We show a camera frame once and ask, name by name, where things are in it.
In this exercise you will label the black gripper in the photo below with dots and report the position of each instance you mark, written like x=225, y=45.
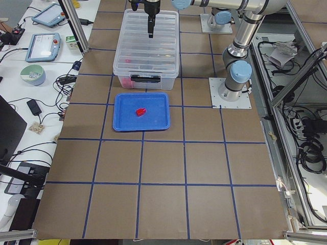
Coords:
x=151, y=7

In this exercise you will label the clear plastic box lid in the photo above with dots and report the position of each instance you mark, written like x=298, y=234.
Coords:
x=157, y=54

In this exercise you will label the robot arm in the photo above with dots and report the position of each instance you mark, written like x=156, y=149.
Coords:
x=219, y=21
x=238, y=70

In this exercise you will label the clear plastic storage box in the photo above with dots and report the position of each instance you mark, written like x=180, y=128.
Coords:
x=149, y=79

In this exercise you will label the blue plastic tray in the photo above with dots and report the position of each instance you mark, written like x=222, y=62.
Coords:
x=156, y=118

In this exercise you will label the black power adapter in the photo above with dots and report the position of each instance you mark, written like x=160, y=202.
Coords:
x=85, y=22

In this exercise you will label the green white carton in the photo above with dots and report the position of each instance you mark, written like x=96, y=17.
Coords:
x=71, y=43

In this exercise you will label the teach pendant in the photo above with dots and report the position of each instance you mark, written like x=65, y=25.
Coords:
x=50, y=16
x=43, y=47

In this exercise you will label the light blue bowl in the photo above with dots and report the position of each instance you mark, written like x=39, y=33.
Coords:
x=33, y=75

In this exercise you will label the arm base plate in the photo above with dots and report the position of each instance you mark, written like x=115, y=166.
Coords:
x=209, y=25
x=222, y=98

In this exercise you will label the aluminium frame post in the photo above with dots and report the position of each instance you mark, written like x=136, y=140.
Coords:
x=75, y=25

